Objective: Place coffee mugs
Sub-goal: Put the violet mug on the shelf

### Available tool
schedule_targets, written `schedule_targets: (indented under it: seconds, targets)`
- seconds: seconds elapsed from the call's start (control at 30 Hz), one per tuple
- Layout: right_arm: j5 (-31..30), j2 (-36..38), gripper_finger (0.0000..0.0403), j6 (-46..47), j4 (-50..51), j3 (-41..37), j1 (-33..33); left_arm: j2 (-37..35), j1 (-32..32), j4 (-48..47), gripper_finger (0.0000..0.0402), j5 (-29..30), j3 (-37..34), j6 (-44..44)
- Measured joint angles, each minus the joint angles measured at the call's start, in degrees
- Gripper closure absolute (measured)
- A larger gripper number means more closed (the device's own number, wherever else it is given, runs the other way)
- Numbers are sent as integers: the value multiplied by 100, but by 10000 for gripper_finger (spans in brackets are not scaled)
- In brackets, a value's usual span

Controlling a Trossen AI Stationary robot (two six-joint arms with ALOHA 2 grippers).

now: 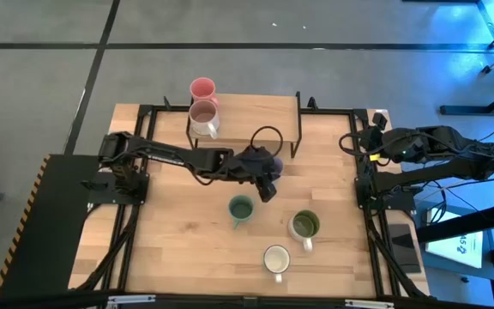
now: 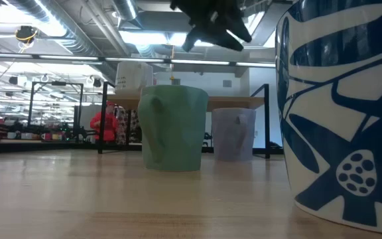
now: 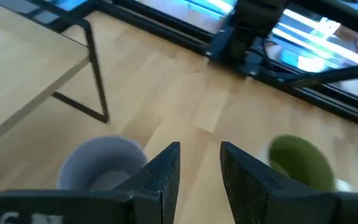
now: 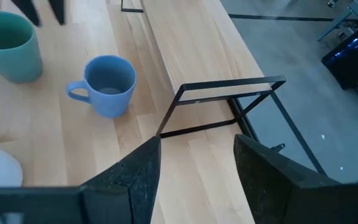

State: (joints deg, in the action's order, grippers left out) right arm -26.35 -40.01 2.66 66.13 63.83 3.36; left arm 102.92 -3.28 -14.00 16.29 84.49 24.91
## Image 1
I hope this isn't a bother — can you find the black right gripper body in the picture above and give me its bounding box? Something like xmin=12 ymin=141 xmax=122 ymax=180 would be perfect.
xmin=365 ymin=112 xmax=403 ymax=165

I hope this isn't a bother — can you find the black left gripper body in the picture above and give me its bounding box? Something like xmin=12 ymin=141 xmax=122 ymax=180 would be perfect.
xmin=229 ymin=145 xmax=279 ymax=203

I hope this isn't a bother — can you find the green ceramic mug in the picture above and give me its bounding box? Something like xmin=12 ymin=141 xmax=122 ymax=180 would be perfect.
xmin=228 ymin=194 xmax=256 ymax=230

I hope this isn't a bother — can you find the white mug with pink interior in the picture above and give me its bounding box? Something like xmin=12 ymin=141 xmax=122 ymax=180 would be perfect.
xmin=187 ymin=100 xmax=221 ymax=141

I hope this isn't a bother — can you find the pink ceramic mug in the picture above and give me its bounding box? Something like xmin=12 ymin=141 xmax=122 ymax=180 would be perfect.
xmin=189 ymin=76 xmax=220 ymax=106

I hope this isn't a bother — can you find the white mug with green interior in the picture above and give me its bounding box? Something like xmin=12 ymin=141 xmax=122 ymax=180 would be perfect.
xmin=287 ymin=209 xmax=321 ymax=253

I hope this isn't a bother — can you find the white mug with blue pattern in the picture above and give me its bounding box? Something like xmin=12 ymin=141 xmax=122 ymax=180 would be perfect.
xmin=262 ymin=244 xmax=292 ymax=284

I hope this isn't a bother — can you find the black tablet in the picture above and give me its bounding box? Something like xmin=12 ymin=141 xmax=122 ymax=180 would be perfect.
xmin=387 ymin=222 xmax=423 ymax=275

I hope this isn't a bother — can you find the white sheet with blue print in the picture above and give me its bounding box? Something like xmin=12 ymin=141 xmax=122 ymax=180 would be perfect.
xmin=425 ymin=209 xmax=485 ymax=270

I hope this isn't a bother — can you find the black panel with hazard stripe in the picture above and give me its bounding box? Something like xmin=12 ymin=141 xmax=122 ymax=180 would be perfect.
xmin=0 ymin=153 xmax=102 ymax=301

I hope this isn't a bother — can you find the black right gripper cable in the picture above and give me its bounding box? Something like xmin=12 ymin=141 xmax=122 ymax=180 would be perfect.
xmin=338 ymin=131 xmax=372 ymax=157

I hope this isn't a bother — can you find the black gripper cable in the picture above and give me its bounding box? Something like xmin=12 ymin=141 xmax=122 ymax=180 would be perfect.
xmin=250 ymin=125 xmax=284 ymax=160
xmin=338 ymin=131 xmax=372 ymax=157

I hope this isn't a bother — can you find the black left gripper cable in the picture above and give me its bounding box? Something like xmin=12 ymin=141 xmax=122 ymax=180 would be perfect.
xmin=250 ymin=125 xmax=284 ymax=160

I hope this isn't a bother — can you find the wooden shelf with black frame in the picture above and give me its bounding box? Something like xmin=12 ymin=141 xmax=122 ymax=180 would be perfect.
xmin=185 ymin=91 xmax=304 ymax=159

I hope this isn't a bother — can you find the black metal table frame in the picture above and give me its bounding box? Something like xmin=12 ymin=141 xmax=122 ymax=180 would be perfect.
xmin=100 ymin=96 xmax=402 ymax=297

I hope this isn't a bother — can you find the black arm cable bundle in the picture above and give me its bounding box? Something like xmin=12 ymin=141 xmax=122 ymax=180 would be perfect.
xmin=366 ymin=214 xmax=428 ymax=298
xmin=75 ymin=204 xmax=141 ymax=293

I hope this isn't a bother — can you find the silver metal bracket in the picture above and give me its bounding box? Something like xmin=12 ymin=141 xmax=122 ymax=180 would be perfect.
xmin=344 ymin=299 xmax=395 ymax=309
xmin=106 ymin=294 xmax=157 ymax=306

